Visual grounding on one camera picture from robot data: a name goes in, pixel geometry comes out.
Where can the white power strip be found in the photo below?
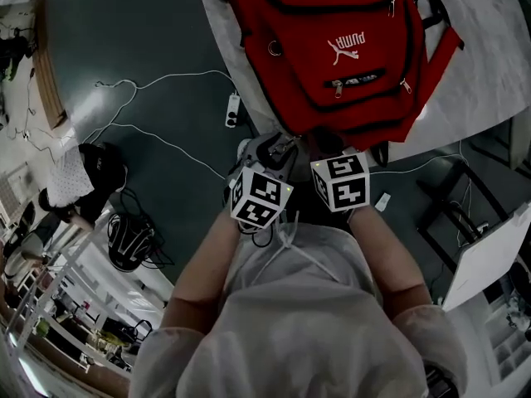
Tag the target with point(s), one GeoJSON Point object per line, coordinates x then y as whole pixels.
{"type": "Point", "coordinates": [232, 108]}

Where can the wooden platform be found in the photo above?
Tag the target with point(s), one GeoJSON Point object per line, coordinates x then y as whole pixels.
{"type": "Point", "coordinates": [47, 77]}

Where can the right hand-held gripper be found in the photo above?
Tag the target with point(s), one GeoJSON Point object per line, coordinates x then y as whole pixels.
{"type": "Point", "coordinates": [344, 181]}

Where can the person's left forearm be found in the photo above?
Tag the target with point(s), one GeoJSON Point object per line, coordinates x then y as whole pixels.
{"type": "Point", "coordinates": [199, 272]}

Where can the person's right forearm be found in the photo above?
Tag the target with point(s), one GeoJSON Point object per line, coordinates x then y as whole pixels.
{"type": "Point", "coordinates": [386, 255]}

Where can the small white adapter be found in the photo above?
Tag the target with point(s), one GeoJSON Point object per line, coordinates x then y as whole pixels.
{"type": "Point", "coordinates": [382, 202]}

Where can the red backpack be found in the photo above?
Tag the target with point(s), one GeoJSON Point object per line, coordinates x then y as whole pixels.
{"type": "Point", "coordinates": [323, 27]}

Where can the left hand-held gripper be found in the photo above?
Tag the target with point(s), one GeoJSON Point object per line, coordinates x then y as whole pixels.
{"type": "Point", "coordinates": [259, 197]}

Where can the white shelf rack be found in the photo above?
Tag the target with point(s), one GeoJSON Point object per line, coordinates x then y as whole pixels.
{"type": "Point", "coordinates": [74, 272]}

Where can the marble table with black legs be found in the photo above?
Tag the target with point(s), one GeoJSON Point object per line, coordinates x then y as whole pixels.
{"type": "Point", "coordinates": [477, 77]}

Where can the person's white sweater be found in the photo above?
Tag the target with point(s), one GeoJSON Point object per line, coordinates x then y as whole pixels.
{"type": "Point", "coordinates": [290, 326]}

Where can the white table with black frame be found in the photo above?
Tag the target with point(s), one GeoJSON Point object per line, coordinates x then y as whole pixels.
{"type": "Point", "coordinates": [485, 259]}

